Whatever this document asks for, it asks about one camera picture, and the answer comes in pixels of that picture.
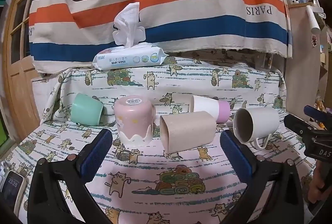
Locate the white digital clock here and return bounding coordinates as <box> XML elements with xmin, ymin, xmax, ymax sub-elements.
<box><xmin>1</xmin><ymin>170</ymin><xmax>26</xmax><ymax>216</ymax></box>

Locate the cat print bed sheet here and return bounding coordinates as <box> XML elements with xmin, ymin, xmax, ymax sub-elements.
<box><xmin>10</xmin><ymin>57</ymin><xmax>316</xmax><ymax>223</ymax></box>

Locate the white and pink cup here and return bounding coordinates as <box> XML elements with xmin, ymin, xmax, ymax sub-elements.
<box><xmin>188</xmin><ymin>95</ymin><xmax>231</xmax><ymax>124</ymax></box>

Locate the baby wipes pack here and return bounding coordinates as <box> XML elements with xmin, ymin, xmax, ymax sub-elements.
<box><xmin>92</xmin><ymin>2</ymin><xmax>168</xmax><ymax>70</ymax></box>

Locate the white ceramic mug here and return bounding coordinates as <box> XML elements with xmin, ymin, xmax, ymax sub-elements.
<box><xmin>233</xmin><ymin>107</ymin><xmax>280</xmax><ymax>150</ymax></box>

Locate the beige cylindrical cup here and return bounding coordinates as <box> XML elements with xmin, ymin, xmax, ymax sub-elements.
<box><xmin>160</xmin><ymin>111</ymin><xmax>217</xmax><ymax>154</ymax></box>

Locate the pink cup with white trim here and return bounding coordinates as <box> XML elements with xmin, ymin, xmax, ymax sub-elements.
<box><xmin>114</xmin><ymin>95</ymin><xmax>156</xmax><ymax>147</ymax></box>

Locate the person's right hand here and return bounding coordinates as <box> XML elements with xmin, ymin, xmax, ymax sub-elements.
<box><xmin>308</xmin><ymin>160</ymin><xmax>331</xmax><ymax>204</ymax></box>

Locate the wooden cabinet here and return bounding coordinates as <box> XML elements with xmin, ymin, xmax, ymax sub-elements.
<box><xmin>285</xmin><ymin>4</ymin><xmax>329</xmax><ymax>121</ymax></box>

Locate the mint green plastic cup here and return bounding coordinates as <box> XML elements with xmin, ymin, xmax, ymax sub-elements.
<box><xmin>70</xmin><ymin>93</ymin><xmax>104</xmax><ymax>126</ymax></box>

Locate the striped hanging cloth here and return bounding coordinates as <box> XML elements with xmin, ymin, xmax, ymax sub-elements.
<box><xmin>29</xmin><ymin>0</ymin><xmax>293</xmax><ymax>74</ymax></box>

